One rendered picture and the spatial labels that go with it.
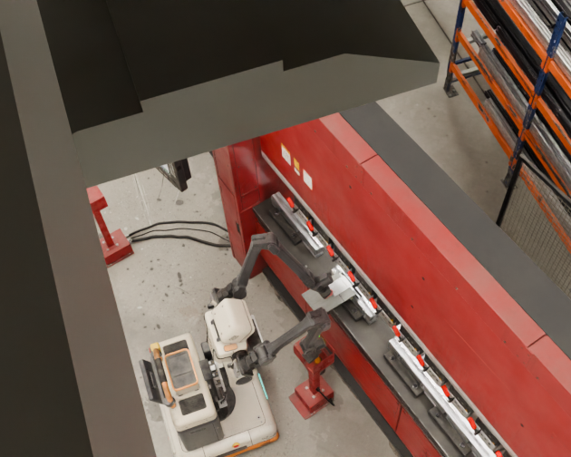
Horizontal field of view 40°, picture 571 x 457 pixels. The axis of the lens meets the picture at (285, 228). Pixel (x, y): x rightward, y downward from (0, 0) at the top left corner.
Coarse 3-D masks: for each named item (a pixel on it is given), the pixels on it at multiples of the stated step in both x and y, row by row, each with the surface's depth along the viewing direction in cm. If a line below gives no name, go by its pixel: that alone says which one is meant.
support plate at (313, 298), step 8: (304, 296) 457; (312, 296) 457; (320, 296) 457; (336, 296) 456; (344, 296) 456; (352, 296) 456; (312, 304) 454; (320, 304) 454; (328, 304) 454; (336, 304) 453
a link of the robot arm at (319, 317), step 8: (312, 312) 398; (320, 312) 401; (304, 320) 399; (312, 320) 396; (320, 320) 397; (328, 320) 400; (296, 328) 400; (304, 328) 398; (280, 336) 406; (288, 336) 403; (296, 336) 403; (264, 344) 411; (272, 344) 408; (280, 344) 405; (272, 352) 407; (264, 360) 408; (272, 360) 412
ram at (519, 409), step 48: (288, 144) 418; (336, 192) 392; (384, 240) 370; (384, 288) 403; (432, 288) 349; (432, 336) 379; (480, 336) 331; (480, 384) 357; (528, 384) 315; (528, 432) 338
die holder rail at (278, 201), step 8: (272, 200) 504; (280, 200) 498; (280, 208) 496; (288, 208) 494; (288, 216) 491; (296, 216) 491; (296, 224) 487; (304, 224) 487; (296, 232) 493; (304, 232) 484; (304, 240) 489; (312, 240) 480; (312, 248) 482; (320, 248) 478
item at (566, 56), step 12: (516, 0) 516; (528, 0) 517; (540, 0) 519; (552, 0) 515; (564, 0) 516; (528, 12) 509; (540, 12) 511; (552, 12) 511; (564, 12) 506; (528, 24) 510; (540, 24) 501; (552, 24) 505; (540, 36) 501; (564, 36) 498; (564, 48) 493; (564, 60) 484; (564, 72) 487
